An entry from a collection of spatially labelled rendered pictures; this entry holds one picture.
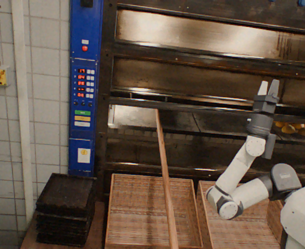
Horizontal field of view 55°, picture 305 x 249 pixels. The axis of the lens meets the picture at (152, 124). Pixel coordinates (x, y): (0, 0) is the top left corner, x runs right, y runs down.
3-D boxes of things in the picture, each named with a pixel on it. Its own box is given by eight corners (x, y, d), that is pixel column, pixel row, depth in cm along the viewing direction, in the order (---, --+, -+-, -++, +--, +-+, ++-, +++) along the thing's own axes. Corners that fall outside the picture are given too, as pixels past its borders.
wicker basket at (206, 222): (189, 209, 214) (197, 179, 202) (262, 213, 222) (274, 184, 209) (206, 268, 171) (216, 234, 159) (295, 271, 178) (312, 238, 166)
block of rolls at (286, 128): (252, 101, 264) (253, 96, 262) (301, 107, 270) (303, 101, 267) (283, 134, 210) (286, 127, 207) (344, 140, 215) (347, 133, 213)
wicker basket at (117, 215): (108, 203, 208) (111, 171, 196) (185, 208, 215) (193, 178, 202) (102, 263, 165) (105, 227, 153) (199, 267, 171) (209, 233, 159)
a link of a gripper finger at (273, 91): (279, 81, 109) (275, 97, 109) (272, 79, 108) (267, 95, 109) (282, 80, 107) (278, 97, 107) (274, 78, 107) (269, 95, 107)
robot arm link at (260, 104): (268, 99, 119) (261, 127, 120) (247, 93, 118) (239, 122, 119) (287, 99, 107) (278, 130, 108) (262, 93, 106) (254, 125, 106)
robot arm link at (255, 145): (247, 123, 119) (240, 151, 119) (248, 123, 108) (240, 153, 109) (276, 130, 116) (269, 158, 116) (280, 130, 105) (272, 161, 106)
